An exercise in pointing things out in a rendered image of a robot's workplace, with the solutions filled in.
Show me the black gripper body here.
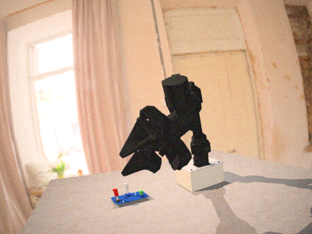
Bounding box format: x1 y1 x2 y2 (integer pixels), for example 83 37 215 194
138 105 184 174

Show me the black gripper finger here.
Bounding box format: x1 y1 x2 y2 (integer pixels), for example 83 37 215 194
119 117 161 158
121 151 155 176

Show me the blue circuit board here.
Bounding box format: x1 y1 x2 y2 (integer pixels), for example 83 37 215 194
111 183 149 205

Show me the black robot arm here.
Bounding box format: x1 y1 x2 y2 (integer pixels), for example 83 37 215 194
158 74 211 171

